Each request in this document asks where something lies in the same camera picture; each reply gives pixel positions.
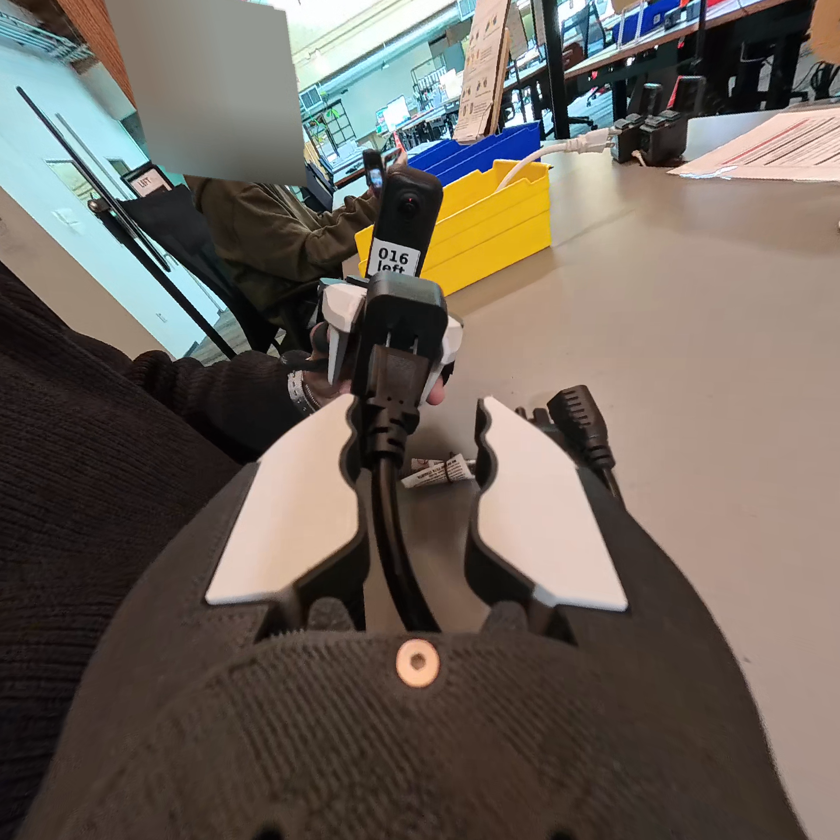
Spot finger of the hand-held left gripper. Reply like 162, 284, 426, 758
425, 314, 466, 386
319, 279, 368, 387

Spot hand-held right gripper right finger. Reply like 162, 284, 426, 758
465, 395, 631, 634

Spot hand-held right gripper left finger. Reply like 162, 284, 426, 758
204, 392, 368, 606

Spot black power strip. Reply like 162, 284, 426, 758
351, 272, 450, 398

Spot black extension cord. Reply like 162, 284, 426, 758
353, 328, 626, 634

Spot person's left forearm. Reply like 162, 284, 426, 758
98, 348, 312, 467

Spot grey desk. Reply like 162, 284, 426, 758
341, 108, 840, 840

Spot person's left hand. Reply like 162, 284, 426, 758
307, 320, 358, 400

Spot yellow plastic bin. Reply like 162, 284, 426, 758
354, 159, 552, 296

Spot blue plastic bin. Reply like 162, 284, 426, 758
407, 121, 542, 188

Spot silver wristwatch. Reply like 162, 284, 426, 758
287, 369, 319, 414

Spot cardboard instruction board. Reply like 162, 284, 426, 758
453, 0, 513, 144

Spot black support pole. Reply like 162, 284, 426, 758
532, 0, 572, 140

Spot framed marker sign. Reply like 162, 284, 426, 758
121, 164, 175, 198

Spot printed paper sheet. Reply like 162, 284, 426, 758
668, 108, 840, 183

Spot white cord warning label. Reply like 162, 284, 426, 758
402, 453, 475, 490

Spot white power cord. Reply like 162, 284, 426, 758
495, 128, 621, 191

